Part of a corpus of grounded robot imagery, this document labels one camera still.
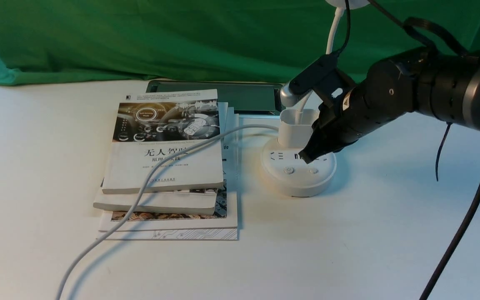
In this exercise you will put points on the green backdrop cloth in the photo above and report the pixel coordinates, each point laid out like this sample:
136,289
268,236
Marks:
69,41

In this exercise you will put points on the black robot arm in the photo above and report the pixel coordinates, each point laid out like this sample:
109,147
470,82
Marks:
420,80

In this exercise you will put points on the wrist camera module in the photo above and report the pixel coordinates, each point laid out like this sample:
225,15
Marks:
322,77

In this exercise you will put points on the white desk lamp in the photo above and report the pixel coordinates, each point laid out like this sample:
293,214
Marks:
282,167

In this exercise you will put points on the dark tablet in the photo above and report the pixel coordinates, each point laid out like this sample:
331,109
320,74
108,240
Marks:
245,98

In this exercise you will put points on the top white book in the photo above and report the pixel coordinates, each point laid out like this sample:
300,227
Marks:
153,129

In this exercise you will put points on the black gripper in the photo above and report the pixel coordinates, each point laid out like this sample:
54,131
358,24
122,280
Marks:
369,106

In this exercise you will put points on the white book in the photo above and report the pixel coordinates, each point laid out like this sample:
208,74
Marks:
153,129
123,202

